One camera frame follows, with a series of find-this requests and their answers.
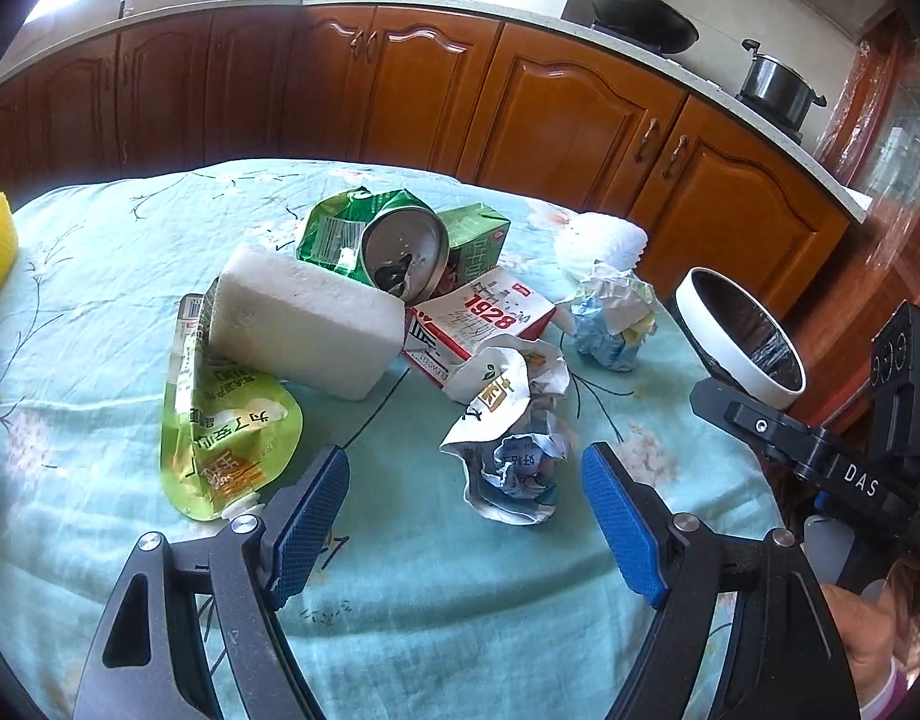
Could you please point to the dark steel cooking pot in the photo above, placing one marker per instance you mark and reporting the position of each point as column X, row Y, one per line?
column 776, row 82

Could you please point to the light blue floral tablecloth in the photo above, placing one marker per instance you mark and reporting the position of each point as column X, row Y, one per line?
column 430, row 615

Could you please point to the person's right forearm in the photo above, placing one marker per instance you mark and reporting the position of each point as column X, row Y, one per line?
column 883, row 694

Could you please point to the crushed aluminium can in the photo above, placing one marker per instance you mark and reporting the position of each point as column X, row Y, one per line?
column 400, row 240

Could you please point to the blue print wrapper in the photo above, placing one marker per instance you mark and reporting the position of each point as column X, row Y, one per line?
column 516, row 476

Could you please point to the white paper wrapper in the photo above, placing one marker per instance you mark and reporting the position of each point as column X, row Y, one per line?
column 497, row 382

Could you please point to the blue yellow wrapper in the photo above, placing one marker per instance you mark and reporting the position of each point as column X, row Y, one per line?
column 613, row 315

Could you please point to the red white carton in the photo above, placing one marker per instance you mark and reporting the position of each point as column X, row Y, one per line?
column 490, row 311

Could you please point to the black gas stove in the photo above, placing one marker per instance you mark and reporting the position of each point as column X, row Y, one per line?
column 775, row 116

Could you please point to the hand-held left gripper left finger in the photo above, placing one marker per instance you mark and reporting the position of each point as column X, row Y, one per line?
column 310, row 517

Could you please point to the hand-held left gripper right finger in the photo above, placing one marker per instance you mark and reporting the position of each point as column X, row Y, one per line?
column 625, row 525

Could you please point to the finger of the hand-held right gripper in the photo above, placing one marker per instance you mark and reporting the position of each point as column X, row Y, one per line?
column 760, row 427

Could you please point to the green snack bag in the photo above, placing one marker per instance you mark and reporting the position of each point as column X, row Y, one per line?
column 328, row 232

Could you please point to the green drink pouch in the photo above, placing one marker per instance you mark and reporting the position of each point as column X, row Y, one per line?
column 227, row 427

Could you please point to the white foam fruit net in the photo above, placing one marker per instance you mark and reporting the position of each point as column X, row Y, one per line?
column 602, row 240

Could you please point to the person's right hand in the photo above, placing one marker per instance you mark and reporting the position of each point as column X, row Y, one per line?
column 865, row 619

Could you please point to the white foam block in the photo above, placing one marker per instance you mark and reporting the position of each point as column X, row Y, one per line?
column 302, row 315

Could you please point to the wooden lower kitchen cabinets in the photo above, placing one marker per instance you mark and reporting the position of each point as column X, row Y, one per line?
column 430, row 82

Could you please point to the white bin with black liner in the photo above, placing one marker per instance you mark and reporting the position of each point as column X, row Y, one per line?
column 737, row 330

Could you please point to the green drink carton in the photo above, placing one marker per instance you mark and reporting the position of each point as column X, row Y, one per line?
column 476, row 236

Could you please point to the black wok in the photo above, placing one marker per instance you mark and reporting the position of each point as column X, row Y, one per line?
column 640, row 19

